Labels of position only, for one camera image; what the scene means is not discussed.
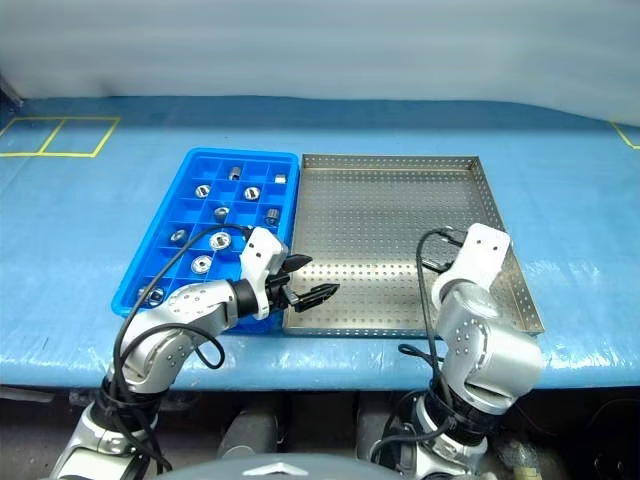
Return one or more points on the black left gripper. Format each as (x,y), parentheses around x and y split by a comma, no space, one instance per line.
(280,292)

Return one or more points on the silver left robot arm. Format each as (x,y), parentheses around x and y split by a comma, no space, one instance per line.
(195,300)

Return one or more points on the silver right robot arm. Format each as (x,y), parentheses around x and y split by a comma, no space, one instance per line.
(490,350)

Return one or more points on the blue compartment tray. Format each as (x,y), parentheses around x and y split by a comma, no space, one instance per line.
(167,262)

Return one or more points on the perforated metal tray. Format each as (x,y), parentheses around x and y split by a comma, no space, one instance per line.
(360,220)

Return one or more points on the small white part compartment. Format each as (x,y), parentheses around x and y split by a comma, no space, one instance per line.
(280,178)

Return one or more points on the gray rounded robot leg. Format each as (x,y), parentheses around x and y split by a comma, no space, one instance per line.
(247,430)
(380,425)

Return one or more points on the gray robot torso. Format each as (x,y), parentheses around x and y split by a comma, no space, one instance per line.
(280,470)

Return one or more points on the blue plastic table cover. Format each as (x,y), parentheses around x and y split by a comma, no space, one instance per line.
(75,225)

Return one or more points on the yellow tape double square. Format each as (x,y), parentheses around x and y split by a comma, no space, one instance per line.
(107,137)

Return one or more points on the yellow tape corner marking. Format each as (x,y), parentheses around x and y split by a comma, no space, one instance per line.
(623,134)

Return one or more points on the dark metal pole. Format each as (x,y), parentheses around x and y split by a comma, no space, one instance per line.
(7,92)

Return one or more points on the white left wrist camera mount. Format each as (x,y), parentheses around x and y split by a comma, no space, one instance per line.
(262,247)

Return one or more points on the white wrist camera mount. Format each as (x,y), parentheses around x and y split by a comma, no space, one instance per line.
(485,250)
(262,247)

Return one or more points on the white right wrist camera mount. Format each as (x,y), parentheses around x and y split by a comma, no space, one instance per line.
(485,250)

